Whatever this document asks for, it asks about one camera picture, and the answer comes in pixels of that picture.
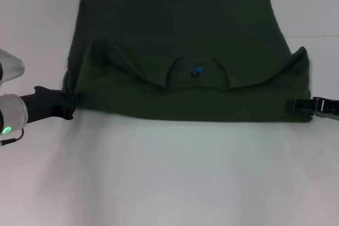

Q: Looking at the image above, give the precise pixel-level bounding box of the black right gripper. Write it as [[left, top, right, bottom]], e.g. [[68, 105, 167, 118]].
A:
[[292, 96, 339, 121]]

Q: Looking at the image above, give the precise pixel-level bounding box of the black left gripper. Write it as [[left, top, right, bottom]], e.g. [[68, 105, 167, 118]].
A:
[[20, 86, 79, 126]]

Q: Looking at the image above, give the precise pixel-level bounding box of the dark green FREE t-shirt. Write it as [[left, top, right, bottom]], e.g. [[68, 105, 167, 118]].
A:
[[62, 0, 316, 123]]

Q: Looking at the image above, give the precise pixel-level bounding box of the left arm cable with plug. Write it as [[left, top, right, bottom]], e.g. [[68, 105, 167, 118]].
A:
[[0, 128, 25, 147]]

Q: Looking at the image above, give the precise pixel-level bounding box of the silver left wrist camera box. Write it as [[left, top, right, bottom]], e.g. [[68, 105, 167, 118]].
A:
[[0, 48, 26, 91]]

